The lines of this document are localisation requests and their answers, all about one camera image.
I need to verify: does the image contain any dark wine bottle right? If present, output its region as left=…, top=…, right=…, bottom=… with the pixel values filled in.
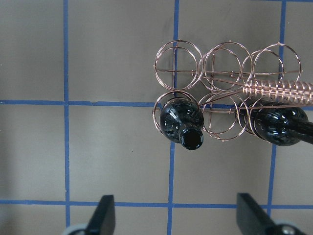
left=250, top=106, right=313, bottom=146

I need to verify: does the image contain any dark wine bottle left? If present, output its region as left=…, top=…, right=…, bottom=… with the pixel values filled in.
left=159, top=97, right=204, bottom=150

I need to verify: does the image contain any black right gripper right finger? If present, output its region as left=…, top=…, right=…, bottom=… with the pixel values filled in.
left=236, top=193, right=279, bottom=235

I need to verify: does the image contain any dark wine bottle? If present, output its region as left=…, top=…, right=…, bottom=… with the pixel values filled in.
left=250, top=106, right=313, bottom=146
left=159, top=97, right=204, bottom=150

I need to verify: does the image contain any copper wire bottle basket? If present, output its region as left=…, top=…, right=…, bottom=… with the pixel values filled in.
left=153, top=40, right=313, bottom=141

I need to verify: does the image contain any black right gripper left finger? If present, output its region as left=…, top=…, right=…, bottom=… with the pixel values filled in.
left=85, top=195, right=115, bottom=235

